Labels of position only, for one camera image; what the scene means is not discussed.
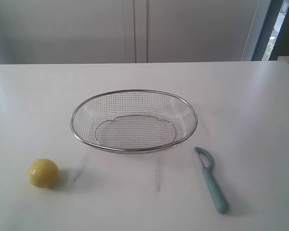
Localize white cabinet doors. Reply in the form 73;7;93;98
0;0;259;64

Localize metal wire mesh basket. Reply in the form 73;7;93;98
70;90;198;154

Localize yellow lemon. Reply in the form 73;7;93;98
29;159;60;188

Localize teal handled peeler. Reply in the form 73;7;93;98
194;147;229;214

